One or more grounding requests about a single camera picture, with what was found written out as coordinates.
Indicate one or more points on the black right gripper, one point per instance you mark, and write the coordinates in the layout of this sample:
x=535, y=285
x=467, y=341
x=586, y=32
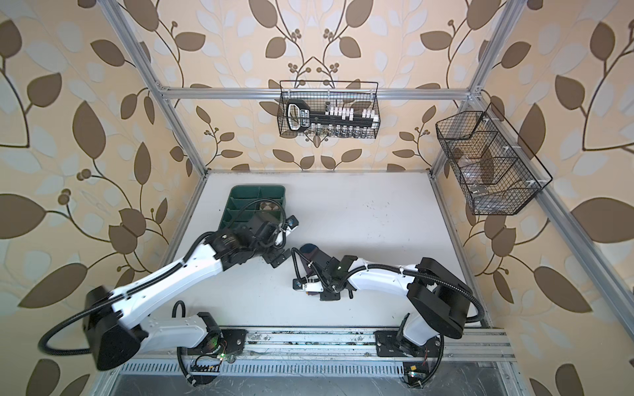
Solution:
x=328, y=295

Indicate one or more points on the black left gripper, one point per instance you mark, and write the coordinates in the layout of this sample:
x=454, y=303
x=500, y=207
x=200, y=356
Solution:
x=279, y=255

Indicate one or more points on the brown argyle sock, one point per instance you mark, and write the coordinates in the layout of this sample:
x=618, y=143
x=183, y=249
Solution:
x=269, y=206

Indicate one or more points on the green divided organizer tray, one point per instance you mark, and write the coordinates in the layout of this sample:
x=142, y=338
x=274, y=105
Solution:
x=243, y=202

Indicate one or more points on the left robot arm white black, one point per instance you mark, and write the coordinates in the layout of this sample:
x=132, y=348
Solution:
x=116, y=324

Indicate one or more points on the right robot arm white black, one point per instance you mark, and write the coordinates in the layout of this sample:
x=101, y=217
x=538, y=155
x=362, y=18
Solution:
x=443, y=303

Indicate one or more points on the black tool set in basket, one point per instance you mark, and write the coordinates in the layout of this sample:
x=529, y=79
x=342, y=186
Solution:
x=324, y=118

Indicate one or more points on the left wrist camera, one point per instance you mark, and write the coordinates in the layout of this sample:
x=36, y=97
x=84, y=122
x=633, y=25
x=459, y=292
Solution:
x=291, y=222

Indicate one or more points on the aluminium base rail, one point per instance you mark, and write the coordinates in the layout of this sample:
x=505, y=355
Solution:
x=323, y=352

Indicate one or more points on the black wire basket back wall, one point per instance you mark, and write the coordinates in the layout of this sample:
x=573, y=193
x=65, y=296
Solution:
x=328, y=90

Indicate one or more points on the black wire basket wall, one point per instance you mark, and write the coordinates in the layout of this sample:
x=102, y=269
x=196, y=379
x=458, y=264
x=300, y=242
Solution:
x=496, y=169
x=328, y=90

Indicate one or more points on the black wire basket right wall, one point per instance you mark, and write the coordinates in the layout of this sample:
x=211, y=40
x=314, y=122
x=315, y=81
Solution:
x=496, y=169

